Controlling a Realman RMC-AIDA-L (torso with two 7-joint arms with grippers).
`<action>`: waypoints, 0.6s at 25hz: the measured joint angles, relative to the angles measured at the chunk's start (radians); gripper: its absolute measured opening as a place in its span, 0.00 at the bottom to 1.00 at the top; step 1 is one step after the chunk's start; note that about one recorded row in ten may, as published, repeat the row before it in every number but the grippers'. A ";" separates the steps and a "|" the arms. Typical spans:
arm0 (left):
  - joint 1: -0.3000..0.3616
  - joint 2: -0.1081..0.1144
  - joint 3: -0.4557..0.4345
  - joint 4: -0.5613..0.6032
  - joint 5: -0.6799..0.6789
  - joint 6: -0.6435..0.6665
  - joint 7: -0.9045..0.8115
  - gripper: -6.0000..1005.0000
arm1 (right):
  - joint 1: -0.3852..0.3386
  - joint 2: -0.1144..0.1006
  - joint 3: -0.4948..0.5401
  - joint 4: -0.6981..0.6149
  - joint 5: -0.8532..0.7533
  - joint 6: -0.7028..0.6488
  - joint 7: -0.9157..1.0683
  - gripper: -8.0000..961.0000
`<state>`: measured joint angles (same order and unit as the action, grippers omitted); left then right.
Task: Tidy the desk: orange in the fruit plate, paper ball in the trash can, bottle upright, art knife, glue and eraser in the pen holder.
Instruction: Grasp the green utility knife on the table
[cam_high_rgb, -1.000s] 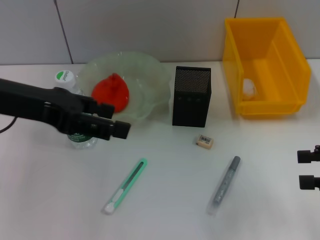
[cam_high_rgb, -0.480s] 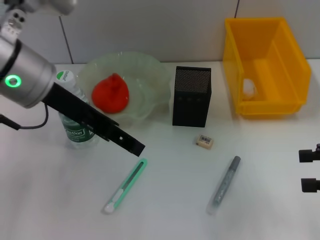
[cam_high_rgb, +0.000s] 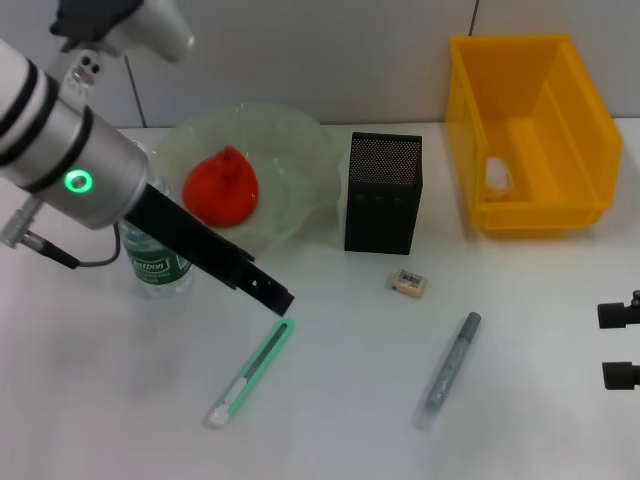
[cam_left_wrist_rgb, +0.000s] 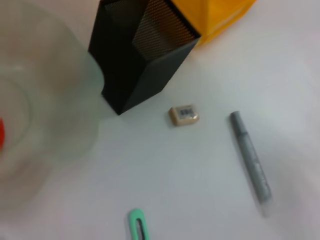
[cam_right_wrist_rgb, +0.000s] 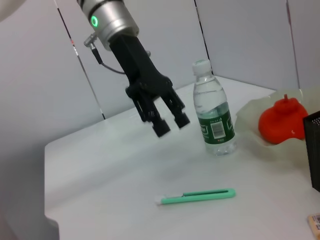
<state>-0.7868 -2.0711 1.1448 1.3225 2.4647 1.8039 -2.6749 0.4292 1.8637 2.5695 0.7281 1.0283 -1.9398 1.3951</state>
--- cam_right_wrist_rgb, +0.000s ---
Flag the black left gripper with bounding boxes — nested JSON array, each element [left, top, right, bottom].
[[109, 35, 191, 139]]

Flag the clear green label water bottle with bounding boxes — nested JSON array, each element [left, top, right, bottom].
[[191, 59, 237, 157]]

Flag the mint green utility knife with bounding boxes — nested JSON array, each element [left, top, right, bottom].
[[154, 188, 237, 206]]

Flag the black mesh pen holder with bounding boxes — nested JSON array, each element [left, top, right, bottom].
[[302, 111, 320, 192]]

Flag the beige eraser with barcode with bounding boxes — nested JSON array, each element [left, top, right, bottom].
[[307, 212, 320, 237]]

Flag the pale green glass bowl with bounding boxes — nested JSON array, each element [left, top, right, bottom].
[[236, 86, 320, 171]]

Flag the silver plug gripper cable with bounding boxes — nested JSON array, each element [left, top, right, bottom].
[[83, 32, 127, 75]]

